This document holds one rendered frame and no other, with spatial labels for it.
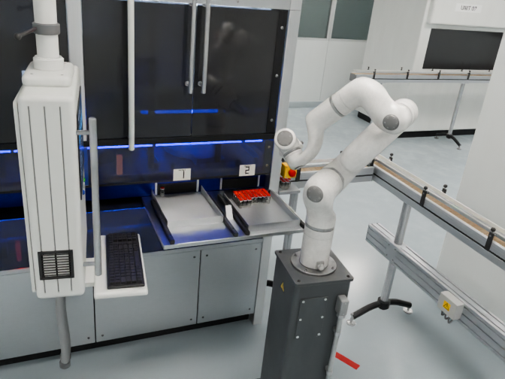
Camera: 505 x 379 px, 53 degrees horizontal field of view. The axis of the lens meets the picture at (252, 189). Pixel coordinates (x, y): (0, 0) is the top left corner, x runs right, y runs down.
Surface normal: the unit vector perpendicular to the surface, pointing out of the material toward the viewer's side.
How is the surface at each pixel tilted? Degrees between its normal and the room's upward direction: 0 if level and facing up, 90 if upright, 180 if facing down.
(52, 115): 90
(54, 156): 90
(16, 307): 90
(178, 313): 90
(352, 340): 0
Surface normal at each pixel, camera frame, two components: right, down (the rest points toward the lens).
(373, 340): 0.09, -0.91
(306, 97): 0.38, 0.41
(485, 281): -0.92, 0.07
